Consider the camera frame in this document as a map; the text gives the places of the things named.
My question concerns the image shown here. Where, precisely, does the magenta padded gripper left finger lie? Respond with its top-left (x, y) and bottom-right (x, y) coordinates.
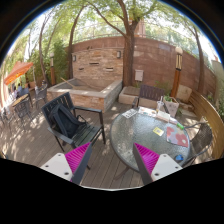
top-left (41, 142), bottom-right (92, 185)

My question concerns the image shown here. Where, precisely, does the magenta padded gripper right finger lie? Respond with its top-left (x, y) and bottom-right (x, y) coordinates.
top-left (133, 143), bottom-right (182, 185)

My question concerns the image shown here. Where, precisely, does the yellow card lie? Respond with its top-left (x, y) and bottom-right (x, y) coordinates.
top-left (153, 127), bottom-right (164, 137)

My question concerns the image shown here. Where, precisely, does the round glass patio table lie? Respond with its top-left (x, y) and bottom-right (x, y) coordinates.
top-left (110, 109), bottom-right (190, 172)

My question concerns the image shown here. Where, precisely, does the black slatted patio chair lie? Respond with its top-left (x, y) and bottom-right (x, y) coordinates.
top-left (42, 92), bottom-right (106, 150)

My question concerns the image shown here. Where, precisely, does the green marker pen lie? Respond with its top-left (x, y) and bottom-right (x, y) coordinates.
top-left (177, 123), bottom-right (184, 130)

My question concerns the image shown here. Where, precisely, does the black backpack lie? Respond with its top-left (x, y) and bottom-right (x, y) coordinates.
top-left (49, 104), bottom-right (85, 138)

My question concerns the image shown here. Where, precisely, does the white box on table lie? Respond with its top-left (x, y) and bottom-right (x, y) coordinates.
top-left (156, 111), bottom-right (170, 122)

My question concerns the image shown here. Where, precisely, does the dark wicker chair right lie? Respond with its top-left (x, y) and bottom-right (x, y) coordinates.
top-left (183, 122), bottom-right (213, 166)

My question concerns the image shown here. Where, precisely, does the white printed pamphlet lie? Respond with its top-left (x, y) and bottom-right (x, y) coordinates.
top-left (123, 109), bottom-right (137, 118)

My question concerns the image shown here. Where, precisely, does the white plastic cup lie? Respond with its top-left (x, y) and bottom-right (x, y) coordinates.
top-left (156, 96), bottom-right (164, 113)

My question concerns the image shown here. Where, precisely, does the white paper bag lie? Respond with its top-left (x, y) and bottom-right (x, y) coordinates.
top-left (164, 96), bottom-right (179, 117)

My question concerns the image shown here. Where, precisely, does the grey metal chair left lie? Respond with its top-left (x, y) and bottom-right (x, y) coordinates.
top-left (14, 99), bottom-right (32, 123)

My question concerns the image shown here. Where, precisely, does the concrete block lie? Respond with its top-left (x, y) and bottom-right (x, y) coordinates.
top-left (118, 86), bottom-right (140, 104)

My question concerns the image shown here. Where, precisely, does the dark chair behind table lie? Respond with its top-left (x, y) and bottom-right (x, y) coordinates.
top-left (132, 84), bottom-right (164, 109)

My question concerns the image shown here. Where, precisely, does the wooden bench right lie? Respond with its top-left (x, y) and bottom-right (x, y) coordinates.
top-left (189, 90), bottom-right (224, 159)

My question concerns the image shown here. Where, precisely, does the orange patio umbrella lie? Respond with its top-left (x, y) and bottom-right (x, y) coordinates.
top-left (4, 61), bottom-right (33, 85)

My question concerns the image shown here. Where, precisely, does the central tree trunk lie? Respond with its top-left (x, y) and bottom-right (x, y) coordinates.
top-left (87, 0), bottom-right (158, 88)

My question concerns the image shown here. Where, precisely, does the white electrical wall box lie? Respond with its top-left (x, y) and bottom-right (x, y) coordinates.
top-left (135, 70), bottom-right (144, 81)

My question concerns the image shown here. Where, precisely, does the wooden lamp post left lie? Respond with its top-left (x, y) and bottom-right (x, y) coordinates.
top-left (50, 52), bottom-right (55, 85)

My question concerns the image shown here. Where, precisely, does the wooden lamp post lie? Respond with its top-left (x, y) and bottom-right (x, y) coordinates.
top-left (171, 47), bottom-right (183, 98)
top-left (50, 52), bottom-right (55, 85)

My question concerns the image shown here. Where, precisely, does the wooden lamp post right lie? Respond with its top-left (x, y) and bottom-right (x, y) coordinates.
top-left (171, 47), bottom-right (183, 98)

